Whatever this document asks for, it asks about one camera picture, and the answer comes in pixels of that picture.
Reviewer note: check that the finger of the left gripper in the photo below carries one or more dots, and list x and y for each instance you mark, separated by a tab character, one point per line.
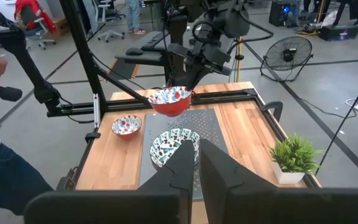
189	79
199	77

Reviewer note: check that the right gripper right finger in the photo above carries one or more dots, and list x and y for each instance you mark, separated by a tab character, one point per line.
225	186

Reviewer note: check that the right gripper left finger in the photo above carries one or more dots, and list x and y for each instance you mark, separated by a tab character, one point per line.
172	180

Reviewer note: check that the red floral mini bowl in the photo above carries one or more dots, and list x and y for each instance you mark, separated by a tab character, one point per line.
126	126
169	105

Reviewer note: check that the teal floral mini bowl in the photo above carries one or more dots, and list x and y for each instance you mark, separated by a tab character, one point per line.
169	144

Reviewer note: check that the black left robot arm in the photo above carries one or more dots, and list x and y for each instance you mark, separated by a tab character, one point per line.
176	46

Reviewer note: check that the black desk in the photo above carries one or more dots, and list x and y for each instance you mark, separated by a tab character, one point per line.
154	58

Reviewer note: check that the grey perforated metal riser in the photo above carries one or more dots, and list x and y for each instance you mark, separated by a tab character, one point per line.
210	124

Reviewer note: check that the black keyboard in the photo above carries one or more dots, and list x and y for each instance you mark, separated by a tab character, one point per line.
154	41

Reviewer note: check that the black computer mouse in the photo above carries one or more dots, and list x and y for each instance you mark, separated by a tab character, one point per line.
134	51

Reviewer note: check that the yellow black striped mat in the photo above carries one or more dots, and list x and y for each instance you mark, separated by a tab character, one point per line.
126	69

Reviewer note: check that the black round fan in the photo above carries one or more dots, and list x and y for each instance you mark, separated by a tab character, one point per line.
287	55

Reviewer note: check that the green plant white pot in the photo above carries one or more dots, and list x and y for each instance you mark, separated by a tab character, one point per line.
294	155

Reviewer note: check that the black computer tower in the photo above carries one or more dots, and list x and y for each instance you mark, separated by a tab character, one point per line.
280	12

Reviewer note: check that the person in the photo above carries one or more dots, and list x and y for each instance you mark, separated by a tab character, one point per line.
8	186
134	14

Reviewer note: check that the white office chair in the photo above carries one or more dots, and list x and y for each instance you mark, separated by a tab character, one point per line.
109	18

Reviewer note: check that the white bag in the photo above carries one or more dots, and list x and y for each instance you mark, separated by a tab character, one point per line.
330	18

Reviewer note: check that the black case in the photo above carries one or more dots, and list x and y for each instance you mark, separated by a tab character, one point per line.
339	32

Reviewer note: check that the cardboard box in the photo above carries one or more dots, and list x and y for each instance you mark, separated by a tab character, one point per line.
61	26

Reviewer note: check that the grey office chair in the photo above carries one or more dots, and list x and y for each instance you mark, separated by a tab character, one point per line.
37	37

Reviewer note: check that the red jacket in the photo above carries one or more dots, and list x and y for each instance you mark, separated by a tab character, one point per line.
33	9

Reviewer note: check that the person's hand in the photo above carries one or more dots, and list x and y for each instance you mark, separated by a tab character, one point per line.
1	70

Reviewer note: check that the black clamp bracket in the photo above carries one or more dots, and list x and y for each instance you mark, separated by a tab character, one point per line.
272	103

